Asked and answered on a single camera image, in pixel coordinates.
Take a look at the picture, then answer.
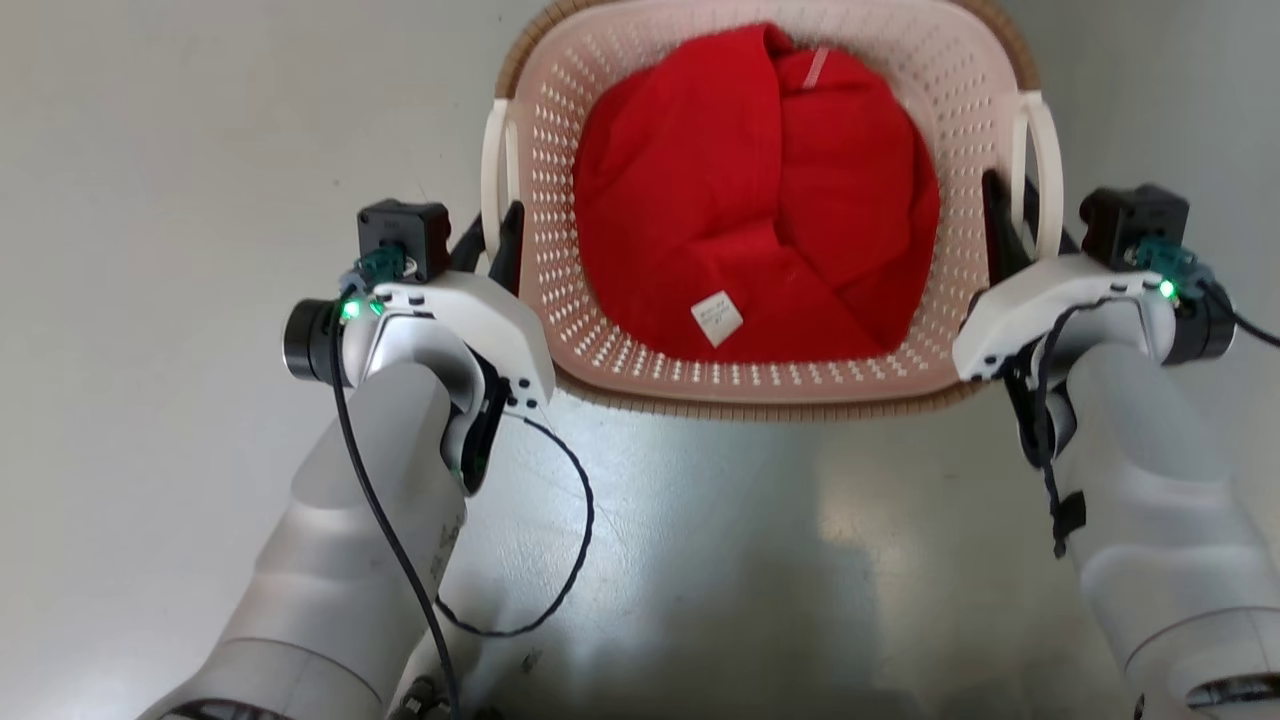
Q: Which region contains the pink perforated plastic laundry basket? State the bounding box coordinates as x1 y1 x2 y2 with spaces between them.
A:
480 0 1066 422

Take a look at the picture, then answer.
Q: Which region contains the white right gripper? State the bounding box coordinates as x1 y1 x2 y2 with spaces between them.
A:
951 168 1178 383

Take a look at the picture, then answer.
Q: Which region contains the thin black looping cable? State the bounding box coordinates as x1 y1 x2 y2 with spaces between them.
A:
434 407 597 639

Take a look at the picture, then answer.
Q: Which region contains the red garment with white label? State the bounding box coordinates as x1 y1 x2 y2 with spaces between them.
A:
572 22 942 364

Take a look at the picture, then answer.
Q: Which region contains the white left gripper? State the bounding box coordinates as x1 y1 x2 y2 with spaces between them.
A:
370 201 557 411

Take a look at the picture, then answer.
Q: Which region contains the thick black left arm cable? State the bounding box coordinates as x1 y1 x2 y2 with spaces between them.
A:
328 298 463 720

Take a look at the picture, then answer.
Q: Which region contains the black right arm cable with clip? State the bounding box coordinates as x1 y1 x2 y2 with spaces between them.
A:
1026 296 1113 560

